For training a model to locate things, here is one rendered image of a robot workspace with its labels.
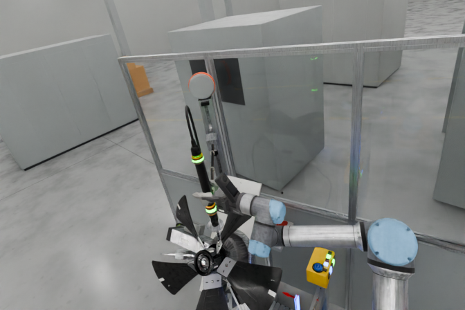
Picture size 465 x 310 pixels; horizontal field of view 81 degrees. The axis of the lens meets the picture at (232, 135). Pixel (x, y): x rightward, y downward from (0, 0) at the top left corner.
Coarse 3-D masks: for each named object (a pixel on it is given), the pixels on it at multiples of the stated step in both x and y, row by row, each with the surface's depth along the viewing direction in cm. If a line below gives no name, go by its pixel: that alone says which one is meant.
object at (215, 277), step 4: (208, 276) 133; (212, 276) 134; (216, 276) 134; (220, 276) 135; (204, 280) 132; (208, 280) 133; (216, 280) 134; (220, 280) 134; (204, 284) 131; (208, 284) 132; (212, 284) 133; (216, 284) 133; (220, 284) 134; (204, 288) 131; (208, 288) 132; (212, 288) 132
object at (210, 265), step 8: (208, 248) 134; (216, 248) 140; (224, 248) 138; (200, 256) 133; (208, 256) 130; (216, 256) 131; (224, 256) 137; (200, 264) 131; (208, 264) 129; (216, 264) 129; (200, 272) 130; (208, 272) 128; (216, 272) 132
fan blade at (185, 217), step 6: (180, 204) 149; (186, 204) 143; (180, 210) 151; (186, 210) 144; (186, 216) 144; (186, 222) 147; (192, 222) 140; (192, 228) 141; (192, 234) 146; (198, 240) 143
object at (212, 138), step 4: (208, 132) 172; (212, 132) 172; (208, 136) 169; (212, 136) 168; (216, 136) 167; (208, 140) 164; (212, 140) 164; (216, 140) 165; (208, 144) 165; (216, 144) 166; (208, 148) 167; (216, 148) 167
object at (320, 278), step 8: (320, 248) 144; (312, 256) 140; (320, 256) 140; (312, 264) 136; (328, 264) 135; (312, 272) 133; (320, 272) 132; (328, 272) 132; (312, 280) 136; (320, 280) 133; (328, 280) 134
